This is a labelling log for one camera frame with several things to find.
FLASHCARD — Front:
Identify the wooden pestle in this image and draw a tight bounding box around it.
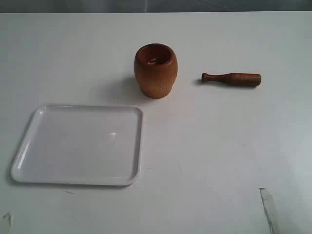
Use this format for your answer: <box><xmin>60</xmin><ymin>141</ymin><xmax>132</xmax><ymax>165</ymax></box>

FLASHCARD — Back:
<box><xmin>201</xmin><ymin>73</ymin><xmax>262</xmax><ymax>87</ymax></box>

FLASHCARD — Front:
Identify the white plastic tray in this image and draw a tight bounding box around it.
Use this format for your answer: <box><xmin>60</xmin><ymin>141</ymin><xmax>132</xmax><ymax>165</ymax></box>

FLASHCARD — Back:
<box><xmin>10</xmin><ymin>104</ymin><xmax>143</xmax><ymax>187</ymax></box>

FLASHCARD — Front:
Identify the wooden mortar cup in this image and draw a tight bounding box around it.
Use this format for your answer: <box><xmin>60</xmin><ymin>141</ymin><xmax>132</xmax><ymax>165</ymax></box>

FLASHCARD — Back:
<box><xmin>134</xmin><ymin>43</ymin><xmax>178</xmax><ymax>99</ymax></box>

